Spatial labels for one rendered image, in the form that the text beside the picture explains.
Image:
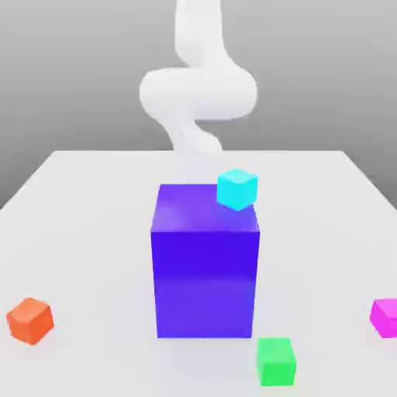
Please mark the small cyan cube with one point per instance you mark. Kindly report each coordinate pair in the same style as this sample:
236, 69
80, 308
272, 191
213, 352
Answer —
237, 189

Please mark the large purple box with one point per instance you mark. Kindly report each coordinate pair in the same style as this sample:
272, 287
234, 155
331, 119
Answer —
204, 273

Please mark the small green cube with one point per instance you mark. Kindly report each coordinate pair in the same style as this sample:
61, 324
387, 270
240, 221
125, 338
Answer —
275, 361

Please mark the small magenta cube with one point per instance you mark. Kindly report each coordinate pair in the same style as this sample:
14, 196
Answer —
385, 318

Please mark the small orange cube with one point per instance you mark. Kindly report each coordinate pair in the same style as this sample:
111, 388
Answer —
29, 321

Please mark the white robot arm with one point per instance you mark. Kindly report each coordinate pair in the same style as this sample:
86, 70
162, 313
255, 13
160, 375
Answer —
198, 93

